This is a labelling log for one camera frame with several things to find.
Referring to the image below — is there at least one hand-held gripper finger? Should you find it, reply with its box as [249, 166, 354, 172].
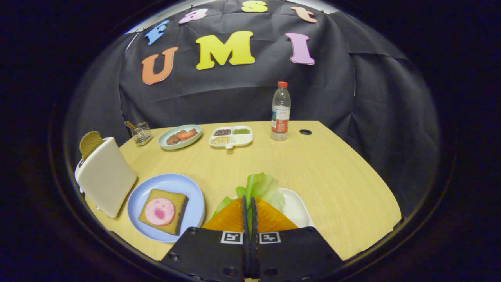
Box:
[250, 197, 345, 282]
[160, 196, 251, 282]

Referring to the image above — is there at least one green lettuce leaf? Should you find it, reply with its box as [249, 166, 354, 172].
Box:
[213, 173, 286, 237]

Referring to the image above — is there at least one brown bread slice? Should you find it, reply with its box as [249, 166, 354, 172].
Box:
[79, 131, 104, 161]

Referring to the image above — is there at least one white square plate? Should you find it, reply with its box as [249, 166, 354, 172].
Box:
[279, 188, 314, 229]

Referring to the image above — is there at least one square bread slice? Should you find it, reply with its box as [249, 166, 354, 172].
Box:
[138, 188, 189, 236]

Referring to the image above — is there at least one white sectioned seed dish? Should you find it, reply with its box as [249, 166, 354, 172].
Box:
[209, 125, 254, 150]

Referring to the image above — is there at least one pink ham slice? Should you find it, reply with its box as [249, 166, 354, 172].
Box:
[144, 197, 176, 227]

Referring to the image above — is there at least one blue round plate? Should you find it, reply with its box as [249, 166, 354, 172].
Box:
[126, 174, 205, 243]

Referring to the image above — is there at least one clear bottle red cap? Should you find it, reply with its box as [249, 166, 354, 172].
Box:
[271, 81, 292, 141]

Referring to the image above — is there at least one pale green round plate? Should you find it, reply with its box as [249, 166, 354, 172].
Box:
[158, 124, 203, 150]

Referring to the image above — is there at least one white toaster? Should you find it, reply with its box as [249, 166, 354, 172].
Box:
[74, 137, 138, 219]

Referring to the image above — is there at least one wire mesh holder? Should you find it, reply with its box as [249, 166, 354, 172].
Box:
[124, 121, 153, 146]

